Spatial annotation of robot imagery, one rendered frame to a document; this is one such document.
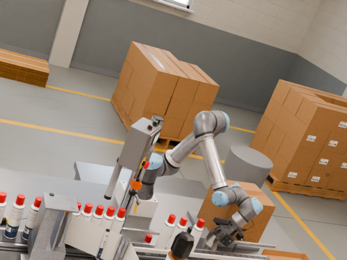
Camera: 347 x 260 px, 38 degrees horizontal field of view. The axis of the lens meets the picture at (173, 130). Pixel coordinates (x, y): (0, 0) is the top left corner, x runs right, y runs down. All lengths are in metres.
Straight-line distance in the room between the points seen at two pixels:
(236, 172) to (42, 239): 3.01
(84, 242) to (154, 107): 3.66
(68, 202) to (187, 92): 3.87
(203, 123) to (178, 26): 5.57
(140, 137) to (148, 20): 5.74
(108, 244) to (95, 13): 5.68
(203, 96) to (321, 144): 1.49
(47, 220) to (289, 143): 4.34
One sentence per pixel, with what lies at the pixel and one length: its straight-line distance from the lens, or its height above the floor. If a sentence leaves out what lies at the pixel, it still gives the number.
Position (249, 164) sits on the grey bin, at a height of 0.61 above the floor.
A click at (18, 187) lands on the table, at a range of 2.75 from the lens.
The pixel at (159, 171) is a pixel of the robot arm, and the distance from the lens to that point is 2.74.
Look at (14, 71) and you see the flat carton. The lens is 6.55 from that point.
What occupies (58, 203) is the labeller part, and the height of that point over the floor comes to 1.14.
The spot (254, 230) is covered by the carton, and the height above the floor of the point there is 0.95.
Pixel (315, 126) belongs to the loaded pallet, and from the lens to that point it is 5.96.
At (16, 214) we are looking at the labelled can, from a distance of 2.22.
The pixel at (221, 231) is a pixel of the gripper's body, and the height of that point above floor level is 1.06.
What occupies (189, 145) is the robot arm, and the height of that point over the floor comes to 1.30.
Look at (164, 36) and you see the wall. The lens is 7.96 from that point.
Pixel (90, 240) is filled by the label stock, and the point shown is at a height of 0.98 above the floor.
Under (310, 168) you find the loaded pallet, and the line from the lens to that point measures 6.26.
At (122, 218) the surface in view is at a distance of 2.32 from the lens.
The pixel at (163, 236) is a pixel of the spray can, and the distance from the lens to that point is 2.45.
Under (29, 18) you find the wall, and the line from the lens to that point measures 7.51.
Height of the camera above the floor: 2.24
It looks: 20 degrees down
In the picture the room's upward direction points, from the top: 21 degrees clockwise
